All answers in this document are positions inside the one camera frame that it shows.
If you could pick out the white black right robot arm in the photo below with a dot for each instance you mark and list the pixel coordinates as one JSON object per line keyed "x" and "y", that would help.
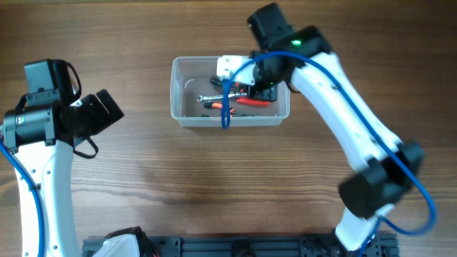
{"x": 385, "y": 168}

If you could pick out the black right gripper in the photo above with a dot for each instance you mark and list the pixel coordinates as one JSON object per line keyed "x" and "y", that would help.
{"x": 264, "y": 92}

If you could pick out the orange black long-nose pliers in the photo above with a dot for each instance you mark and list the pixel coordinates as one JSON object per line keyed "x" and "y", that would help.
{"x": 219, "y": 106}

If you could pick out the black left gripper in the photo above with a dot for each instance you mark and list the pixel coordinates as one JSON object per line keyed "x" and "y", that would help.
{"x": 90, "y": 112}

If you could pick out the clear plastic storage container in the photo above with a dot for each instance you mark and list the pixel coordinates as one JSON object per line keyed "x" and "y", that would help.
{"x": 190, "y": 78}

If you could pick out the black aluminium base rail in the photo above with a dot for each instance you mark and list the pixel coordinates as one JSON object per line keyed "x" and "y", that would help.
{"x": 307, "y": 245}

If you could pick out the red handled cutting pliers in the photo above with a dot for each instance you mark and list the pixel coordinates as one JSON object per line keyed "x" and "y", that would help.
{"x": 246, "y": 101}

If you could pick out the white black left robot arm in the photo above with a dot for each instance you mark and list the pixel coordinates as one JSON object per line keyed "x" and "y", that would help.
{"x": 39, "y": 139}

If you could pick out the black red handled screwdriver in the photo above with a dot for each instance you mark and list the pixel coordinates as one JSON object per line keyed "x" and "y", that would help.
{"x": 215, "y": 81}

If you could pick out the silver steel wrench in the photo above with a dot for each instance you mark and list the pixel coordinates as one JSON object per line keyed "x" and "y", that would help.
{"x": 220, "y": 97}

